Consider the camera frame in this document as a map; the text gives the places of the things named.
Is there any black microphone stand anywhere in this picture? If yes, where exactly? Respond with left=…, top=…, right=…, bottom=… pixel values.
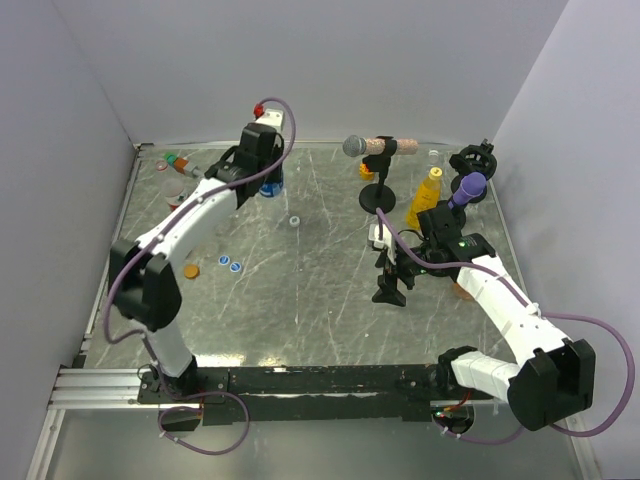
left=359, top=136, right=397, bottom=214

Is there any small orange juice bottle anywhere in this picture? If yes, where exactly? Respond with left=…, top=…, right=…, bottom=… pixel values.
left=452, top=283, right=474, bottom=302

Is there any pink glitter microphone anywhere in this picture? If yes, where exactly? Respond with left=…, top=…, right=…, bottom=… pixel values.
left=342, top=135, right=419, bottom=158

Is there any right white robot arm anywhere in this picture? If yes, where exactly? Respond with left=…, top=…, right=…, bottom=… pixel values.
left=373, top=205, right=596, bottom=431

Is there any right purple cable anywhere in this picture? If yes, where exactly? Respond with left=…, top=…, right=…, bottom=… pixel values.
left=375, top=207, right=636, bottom=445

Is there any yellow toy brick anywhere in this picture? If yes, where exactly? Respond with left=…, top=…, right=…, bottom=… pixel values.
left=359, top=163, right=375, bottom=181

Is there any colourful block stack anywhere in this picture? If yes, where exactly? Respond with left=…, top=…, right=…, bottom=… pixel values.
left=165, top=153, right=204, bottom=179

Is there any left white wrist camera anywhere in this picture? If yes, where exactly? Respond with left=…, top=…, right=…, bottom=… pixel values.
left=253, top=103, right=285, bottom=133

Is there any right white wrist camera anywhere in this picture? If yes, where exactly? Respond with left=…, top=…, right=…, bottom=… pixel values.
left=367, top=224, right=395, bottom=251

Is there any black round holder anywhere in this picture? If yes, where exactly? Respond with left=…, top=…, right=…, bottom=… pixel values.
left=449, top=140, right=497, bottom=193

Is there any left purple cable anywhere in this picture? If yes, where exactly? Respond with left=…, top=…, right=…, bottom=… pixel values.
left=102, top=97, right=297, bottom=456

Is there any blue label water bottle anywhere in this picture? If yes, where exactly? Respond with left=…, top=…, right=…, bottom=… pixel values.
left=259, top=166, right=284, bottom=198

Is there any tall yellow juice bottle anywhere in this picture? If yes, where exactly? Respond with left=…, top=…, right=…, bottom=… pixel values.
left=406, top=167, right=443, bottom=229

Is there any purple microphone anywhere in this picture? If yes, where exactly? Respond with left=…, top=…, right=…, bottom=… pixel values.
left=447, top=172, right=487, bottom=210

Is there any red label clear bottle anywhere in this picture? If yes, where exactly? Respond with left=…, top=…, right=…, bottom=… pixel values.
left=161, top=178, right=189, bottom=211

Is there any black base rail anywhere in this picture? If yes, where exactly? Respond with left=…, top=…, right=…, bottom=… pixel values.
left=137, top=363, right=496, bottom=426

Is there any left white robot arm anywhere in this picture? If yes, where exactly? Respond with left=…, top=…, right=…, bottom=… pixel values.
left=105, top=121, right=285, bottom=402

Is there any clear bottle at back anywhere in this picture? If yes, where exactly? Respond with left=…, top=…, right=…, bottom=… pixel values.
left=428, top=149, right=441, bottom=168

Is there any purple cable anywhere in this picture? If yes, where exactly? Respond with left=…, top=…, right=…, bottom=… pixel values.
left=102, top=97, right=297, bottom=456
left=375, top=207, right=636, bottom=445

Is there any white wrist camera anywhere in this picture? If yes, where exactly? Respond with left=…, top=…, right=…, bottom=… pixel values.
left=253, top=103, right=285, bottom=133
left=367, top=224, right=395, bottom=251

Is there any orange bottle cap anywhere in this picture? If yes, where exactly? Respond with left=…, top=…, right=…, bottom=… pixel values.
left=183, top=264, right=200, bottom=279

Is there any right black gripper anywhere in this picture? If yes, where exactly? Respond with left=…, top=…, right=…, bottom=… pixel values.
left=372, top=238, right=437, bottom=307

